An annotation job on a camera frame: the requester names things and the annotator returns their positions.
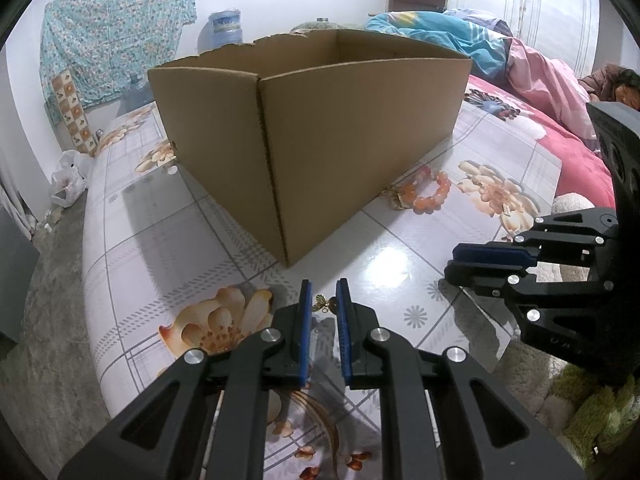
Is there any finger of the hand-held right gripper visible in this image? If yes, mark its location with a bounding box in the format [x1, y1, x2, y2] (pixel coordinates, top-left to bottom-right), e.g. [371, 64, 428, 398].
[452, 210, 621, 268]
[444, 259, 616, 312]

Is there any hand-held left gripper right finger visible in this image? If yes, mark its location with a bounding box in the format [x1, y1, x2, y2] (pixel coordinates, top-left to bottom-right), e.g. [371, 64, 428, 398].
[335, 278, 588, 480]

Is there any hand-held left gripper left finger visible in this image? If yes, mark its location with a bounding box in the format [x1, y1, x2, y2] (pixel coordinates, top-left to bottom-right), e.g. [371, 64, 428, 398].
[57, 280, 313, 480]

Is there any orange bead bracelet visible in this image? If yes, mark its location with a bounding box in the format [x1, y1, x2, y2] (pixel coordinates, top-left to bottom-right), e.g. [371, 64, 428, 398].
[397, 166, 452, 213]

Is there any brown cardboard box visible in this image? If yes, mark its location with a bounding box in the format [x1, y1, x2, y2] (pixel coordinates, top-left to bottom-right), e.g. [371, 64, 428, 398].
[147, 29, 473, 267]

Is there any pink floral bedsheet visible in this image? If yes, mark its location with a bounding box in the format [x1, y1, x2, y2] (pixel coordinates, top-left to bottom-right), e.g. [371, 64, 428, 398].
[465, 72, 616, 211]

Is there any white green fluffy blanket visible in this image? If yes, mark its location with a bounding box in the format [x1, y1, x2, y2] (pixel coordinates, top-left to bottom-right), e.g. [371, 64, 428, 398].
[495, 192, 640, 480]

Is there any pink blanket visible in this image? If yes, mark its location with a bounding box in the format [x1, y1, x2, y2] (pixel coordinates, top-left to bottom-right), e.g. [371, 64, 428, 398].
[445, 8, 598, 141]

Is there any blue patterned blanket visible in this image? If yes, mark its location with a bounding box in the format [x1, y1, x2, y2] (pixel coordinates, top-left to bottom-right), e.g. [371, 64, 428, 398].
[365, 10, 513, 77]

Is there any white wardrobe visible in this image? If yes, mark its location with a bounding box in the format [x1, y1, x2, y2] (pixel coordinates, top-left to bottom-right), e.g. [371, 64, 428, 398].
[447, 0, 601, 78]

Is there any white plastic bag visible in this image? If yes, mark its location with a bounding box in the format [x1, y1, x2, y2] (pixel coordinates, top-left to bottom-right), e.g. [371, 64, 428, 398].
[50, 150, 93, 208]

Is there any green cloth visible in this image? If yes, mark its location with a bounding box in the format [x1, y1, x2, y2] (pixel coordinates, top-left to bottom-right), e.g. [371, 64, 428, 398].
[290, 19, 346, 33]

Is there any blue water jug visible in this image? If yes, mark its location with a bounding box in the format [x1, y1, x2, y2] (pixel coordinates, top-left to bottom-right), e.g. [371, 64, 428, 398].
[119, 72, 156, 111]
[207, 8, 244, 50]

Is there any grey box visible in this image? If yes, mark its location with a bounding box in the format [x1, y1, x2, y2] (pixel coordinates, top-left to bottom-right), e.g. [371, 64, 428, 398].
[0, 205, 41, 346]

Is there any teal floral hanging cloth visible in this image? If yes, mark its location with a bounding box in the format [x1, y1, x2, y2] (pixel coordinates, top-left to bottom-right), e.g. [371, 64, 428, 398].
[40, 0, 197, 146]

